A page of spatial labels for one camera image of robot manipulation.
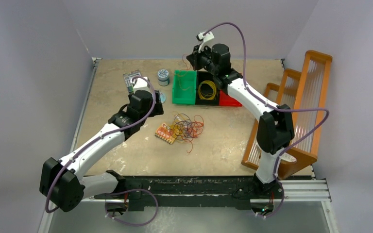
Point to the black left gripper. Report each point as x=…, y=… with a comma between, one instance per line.
x=158, y=110

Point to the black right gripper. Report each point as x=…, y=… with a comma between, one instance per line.
x=195, y=58

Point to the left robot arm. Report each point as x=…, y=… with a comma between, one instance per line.
x=64, y=182

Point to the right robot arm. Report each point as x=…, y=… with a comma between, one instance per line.
x=275, y=126

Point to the black plastic bin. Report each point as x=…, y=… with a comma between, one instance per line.
x=206, y=91

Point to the correction tape blister pack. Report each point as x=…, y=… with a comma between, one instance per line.
x=162, y=97

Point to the marker pen set pack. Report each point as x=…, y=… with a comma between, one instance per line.
x=130, y=80

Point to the round paint jar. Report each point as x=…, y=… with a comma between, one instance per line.
x=163, y=76

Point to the red plastic bin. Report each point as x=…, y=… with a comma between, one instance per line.
x=226, y=100

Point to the orange spiral notebook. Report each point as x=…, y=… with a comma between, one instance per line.
x=165, y=133

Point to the green plastic bin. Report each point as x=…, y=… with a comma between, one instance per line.
x=184, y=87

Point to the wooden rack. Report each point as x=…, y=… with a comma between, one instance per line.
x=305, y=91

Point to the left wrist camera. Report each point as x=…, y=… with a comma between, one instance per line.
x=141, y=84

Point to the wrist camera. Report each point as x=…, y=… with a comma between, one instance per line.
x=141, y=84
x=204, y=39

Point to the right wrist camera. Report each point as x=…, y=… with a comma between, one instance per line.
x=204, y=39

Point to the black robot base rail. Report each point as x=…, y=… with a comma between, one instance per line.
x=242, y=192

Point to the aluminium table edge rail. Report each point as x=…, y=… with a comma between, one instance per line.
x=47, y=217

